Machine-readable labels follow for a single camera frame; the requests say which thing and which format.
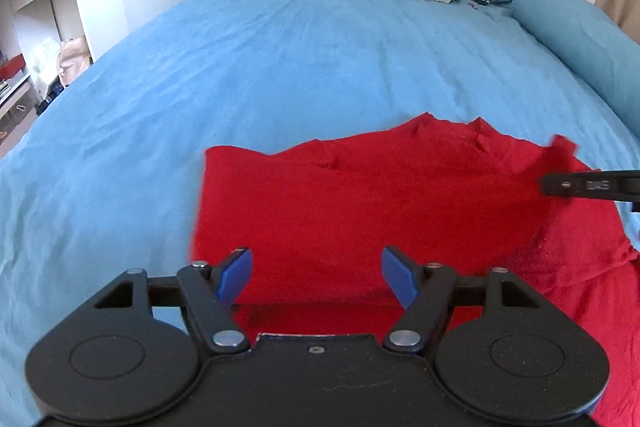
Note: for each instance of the white plastic bag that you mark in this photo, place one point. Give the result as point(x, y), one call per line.
point(41, 57)

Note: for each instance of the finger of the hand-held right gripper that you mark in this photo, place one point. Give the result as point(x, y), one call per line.
point(580, 184)

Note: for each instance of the teal bolster pillow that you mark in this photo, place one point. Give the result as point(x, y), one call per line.
point(585, 37)

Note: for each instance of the red box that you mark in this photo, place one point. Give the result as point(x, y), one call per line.
point(11, 67)

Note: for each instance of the red t-shirt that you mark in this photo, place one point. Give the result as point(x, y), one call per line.
point(350, 207)

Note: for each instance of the pink bag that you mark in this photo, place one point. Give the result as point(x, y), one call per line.
point(74, 59)

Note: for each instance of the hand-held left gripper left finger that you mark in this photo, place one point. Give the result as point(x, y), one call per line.
point(234, 277)

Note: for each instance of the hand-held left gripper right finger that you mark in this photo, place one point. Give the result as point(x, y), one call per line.
point(400, 274)

